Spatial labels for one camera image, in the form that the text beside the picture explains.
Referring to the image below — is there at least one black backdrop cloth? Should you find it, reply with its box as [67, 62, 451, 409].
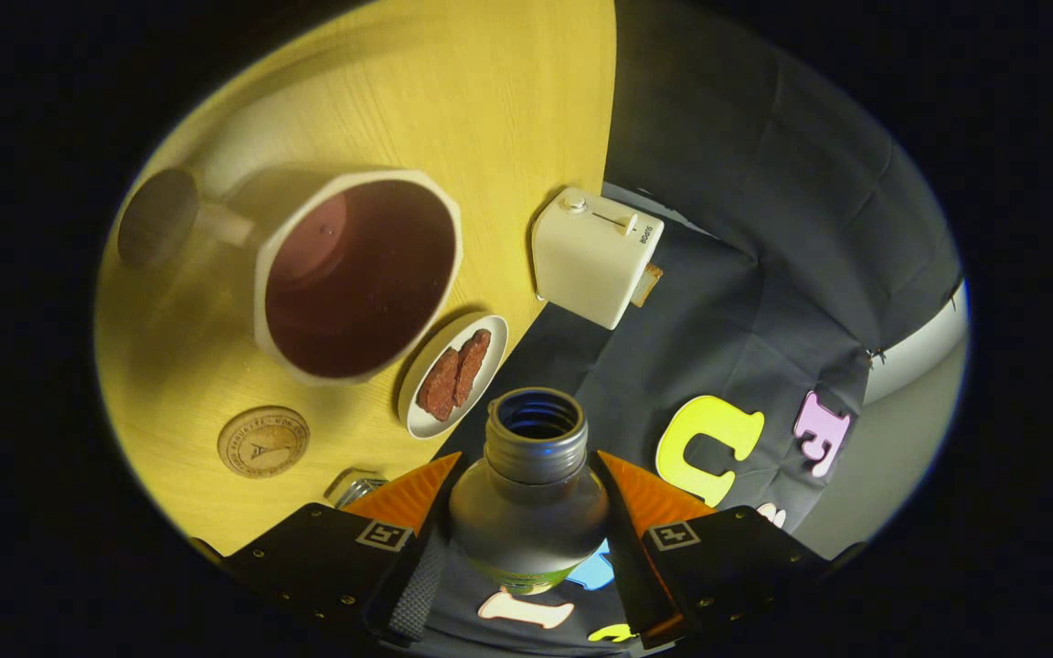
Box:
[435, 0, 964, 658]

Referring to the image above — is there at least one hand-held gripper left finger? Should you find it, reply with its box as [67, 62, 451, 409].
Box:
[190, 451, 463, 642]

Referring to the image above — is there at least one white toaster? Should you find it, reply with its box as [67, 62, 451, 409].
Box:
[531, 187, 665, 331]

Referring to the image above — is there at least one silver metal bottle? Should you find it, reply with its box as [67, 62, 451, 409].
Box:
[449, 387, 612, 597]

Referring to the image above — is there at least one round cork coaster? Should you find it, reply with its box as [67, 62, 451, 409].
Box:
[218, 406, 311, 480]

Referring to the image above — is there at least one red-brown meat slice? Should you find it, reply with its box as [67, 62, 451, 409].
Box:
[453, 329, 493, 409]
[416, 347, 462, 423]

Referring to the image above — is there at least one toast slice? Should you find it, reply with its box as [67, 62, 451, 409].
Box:
[629, 263, 665, 308]

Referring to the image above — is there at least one white oval plate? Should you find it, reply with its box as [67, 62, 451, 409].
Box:
[397, 313, 509, 441]

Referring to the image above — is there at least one metal wire basket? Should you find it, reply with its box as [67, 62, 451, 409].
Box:
[324, 469, 390, 509]

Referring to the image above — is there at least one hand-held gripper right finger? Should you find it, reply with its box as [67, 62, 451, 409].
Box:
[588, 450, 834, 650]

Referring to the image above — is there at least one beige cup with wooden handle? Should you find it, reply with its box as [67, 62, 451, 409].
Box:
[117, 167, 463, 387]

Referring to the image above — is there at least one wooden table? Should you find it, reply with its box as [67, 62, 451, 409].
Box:
[92, 0, 619, 558]

